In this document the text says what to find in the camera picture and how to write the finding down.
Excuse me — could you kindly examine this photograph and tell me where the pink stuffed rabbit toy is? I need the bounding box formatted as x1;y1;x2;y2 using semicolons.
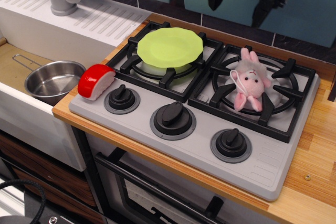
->
230;48;271;112

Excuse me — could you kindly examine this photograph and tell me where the green plastic plate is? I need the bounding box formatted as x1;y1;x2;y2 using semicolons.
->
137;27;203;68

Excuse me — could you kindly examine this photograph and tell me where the black left burner grate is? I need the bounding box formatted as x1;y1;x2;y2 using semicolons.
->
107;22;224;102

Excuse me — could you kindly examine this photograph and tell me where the black burner grate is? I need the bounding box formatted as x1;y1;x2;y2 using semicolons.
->
107;22;224;102
188;45;318;143

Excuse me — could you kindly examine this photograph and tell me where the black right burner grate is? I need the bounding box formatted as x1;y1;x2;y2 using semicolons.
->
188;45;318;143

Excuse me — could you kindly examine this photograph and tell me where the black middle stove knob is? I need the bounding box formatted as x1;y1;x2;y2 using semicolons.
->
150;101;196;141

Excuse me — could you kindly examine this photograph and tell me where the black stove knob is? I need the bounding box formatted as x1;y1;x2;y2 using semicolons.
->
210;128;252;164
104;84;141;115
150;101;196;141

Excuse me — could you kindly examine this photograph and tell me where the black right stove knob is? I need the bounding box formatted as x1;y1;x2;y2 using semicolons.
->
210;128;252;164

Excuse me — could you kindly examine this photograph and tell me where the black left stove knob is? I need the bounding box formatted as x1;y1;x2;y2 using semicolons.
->
104;84;141;115

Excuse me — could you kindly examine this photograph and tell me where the grey toy stove top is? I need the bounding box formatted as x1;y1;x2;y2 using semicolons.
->
68;22;321;202

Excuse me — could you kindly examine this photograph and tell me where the small steel saucepan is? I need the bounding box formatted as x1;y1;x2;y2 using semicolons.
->
12;54;86;106

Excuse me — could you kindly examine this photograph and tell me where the white toy sink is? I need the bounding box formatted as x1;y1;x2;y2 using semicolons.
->
1;0;150;172

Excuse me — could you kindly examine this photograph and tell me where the toy oven door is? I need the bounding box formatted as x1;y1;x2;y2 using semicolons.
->
94;147;263;224

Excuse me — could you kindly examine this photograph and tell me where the wooden drawer front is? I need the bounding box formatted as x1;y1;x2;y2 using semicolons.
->
1;131;104;223

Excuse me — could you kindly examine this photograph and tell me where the black oven door handle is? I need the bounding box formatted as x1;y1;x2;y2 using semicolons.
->
94;148;224;223

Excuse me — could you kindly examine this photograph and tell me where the black braided cable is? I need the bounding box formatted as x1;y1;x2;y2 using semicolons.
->
0;179;47;224

